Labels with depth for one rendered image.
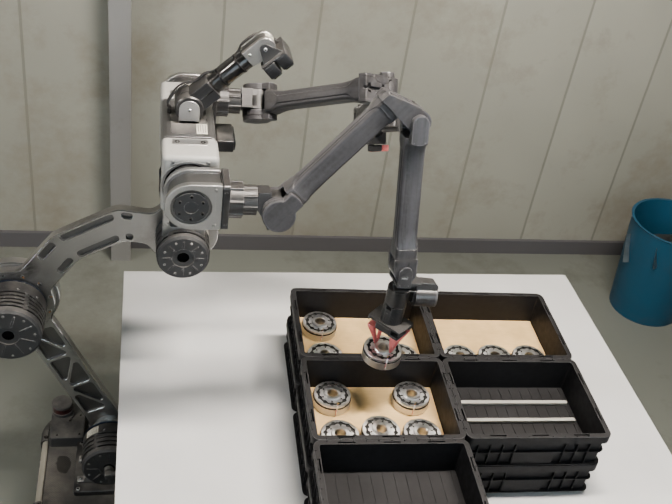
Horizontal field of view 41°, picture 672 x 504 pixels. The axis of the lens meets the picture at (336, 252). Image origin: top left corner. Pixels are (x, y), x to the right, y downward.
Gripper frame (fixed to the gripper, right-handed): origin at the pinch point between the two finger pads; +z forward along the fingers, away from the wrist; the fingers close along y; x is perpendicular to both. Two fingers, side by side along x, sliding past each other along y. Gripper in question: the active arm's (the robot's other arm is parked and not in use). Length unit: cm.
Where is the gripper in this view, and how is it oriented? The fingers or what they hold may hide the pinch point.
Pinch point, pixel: (383, 344)
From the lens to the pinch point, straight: 237.3
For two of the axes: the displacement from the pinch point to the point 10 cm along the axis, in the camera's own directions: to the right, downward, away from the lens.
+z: -1.7, 8.0, 5.7
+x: -6.0, 3.8, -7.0
